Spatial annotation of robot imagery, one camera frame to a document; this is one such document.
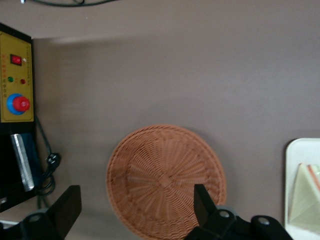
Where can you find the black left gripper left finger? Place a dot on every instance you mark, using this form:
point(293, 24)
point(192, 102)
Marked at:
point(65, 207)

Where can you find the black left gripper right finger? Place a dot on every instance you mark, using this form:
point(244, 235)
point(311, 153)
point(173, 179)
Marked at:
point(207, 215)

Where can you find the triangle sandwich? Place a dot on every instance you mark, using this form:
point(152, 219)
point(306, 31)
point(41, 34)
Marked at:
point(305, 195)

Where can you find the round brown wicker basket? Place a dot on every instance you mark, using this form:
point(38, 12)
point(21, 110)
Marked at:
point(155, 175)

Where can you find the beige rectangular tray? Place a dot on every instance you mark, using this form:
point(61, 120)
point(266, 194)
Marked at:
point(291, 155)

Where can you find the black machine with yellow panel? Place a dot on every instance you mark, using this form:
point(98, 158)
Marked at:
point(15, 75)

